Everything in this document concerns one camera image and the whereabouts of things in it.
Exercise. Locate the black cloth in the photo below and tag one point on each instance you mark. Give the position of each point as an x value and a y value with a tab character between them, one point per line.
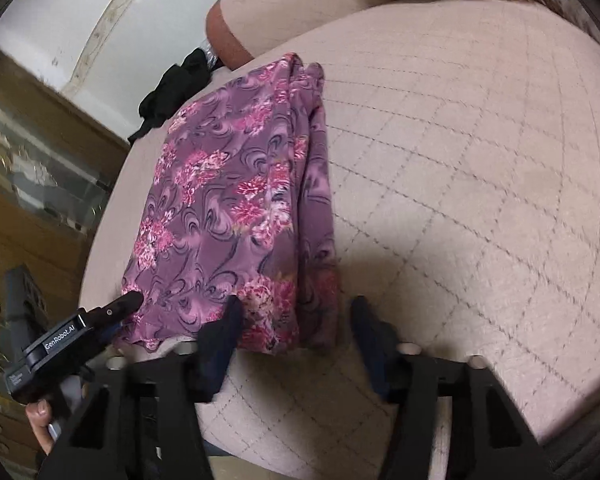
175	90

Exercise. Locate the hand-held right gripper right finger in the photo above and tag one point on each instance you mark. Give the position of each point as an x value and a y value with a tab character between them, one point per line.
375	350

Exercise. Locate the wooden cabinet with glass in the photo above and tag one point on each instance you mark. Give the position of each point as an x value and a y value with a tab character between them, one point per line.
45	240

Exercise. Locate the person's left hand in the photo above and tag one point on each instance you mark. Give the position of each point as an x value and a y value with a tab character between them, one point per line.
41	422

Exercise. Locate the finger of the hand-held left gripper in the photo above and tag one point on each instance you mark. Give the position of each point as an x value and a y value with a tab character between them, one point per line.
122	304

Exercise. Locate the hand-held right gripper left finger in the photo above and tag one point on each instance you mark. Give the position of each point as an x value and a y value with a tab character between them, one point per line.
220	345

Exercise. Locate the purple floral garment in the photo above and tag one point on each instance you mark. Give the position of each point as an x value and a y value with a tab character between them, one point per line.
220	200

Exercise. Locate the beige quilted sofa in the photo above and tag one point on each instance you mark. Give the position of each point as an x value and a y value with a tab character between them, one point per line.
455	160

